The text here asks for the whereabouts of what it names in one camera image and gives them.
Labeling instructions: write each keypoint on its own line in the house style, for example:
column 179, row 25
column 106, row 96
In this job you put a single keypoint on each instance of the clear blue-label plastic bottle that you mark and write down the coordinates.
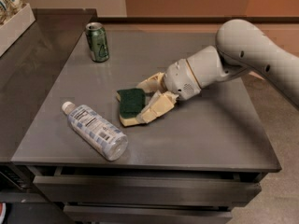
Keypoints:
column 101, row 135

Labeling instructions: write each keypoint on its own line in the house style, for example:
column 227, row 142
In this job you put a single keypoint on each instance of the upper steel drawer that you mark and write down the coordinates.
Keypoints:
column 147, row 190

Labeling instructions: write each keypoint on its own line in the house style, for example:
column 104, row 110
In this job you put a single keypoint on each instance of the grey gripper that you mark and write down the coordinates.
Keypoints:
column 179, row 76

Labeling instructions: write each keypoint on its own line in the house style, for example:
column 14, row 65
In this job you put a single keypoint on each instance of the red object at floor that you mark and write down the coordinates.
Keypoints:
column 3, row 210

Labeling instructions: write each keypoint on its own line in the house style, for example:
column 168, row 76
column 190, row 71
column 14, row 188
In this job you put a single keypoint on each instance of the white cardboard snack box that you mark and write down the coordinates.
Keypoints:
column 15, row 27

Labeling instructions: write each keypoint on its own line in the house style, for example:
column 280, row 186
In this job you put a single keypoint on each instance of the snack packets in box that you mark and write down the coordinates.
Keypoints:
column 9, row 8

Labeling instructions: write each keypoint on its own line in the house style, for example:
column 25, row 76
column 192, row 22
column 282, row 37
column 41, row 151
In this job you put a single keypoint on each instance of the steel drawer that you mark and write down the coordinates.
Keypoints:
column 147, row 190
column 134, row 215

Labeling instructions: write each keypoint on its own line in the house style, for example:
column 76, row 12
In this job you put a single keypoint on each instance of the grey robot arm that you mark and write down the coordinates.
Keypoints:
column 240, row 47

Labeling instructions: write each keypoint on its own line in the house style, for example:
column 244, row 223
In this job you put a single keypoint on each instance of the green and yellow sponge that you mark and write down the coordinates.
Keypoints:
column 132, row 101

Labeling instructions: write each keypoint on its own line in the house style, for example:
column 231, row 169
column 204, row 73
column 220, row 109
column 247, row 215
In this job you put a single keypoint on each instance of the lower steel drawer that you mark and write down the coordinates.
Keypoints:
column 134, row 215

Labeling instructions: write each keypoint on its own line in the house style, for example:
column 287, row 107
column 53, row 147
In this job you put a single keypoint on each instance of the green soda can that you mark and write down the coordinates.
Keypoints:
column 97, row 41

